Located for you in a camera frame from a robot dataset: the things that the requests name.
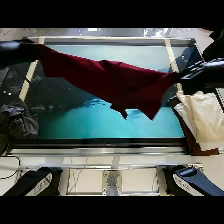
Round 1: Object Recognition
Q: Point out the dark red garment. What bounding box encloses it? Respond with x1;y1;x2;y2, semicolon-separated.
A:
39;45;183;121

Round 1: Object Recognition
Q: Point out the brown garment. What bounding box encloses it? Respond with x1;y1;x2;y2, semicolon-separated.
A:
169;95;221;157

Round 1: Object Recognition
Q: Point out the cream garment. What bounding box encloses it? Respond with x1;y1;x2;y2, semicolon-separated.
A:
173;91;224;152

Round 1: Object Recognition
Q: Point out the dark grey garment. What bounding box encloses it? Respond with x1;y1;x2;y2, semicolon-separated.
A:
0;97;40;140

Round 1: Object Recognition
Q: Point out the silver frame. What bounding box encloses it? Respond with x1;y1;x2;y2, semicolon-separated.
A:
0;35;224;197

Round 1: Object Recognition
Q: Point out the black cable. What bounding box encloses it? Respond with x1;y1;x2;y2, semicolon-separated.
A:
0;155;22;181

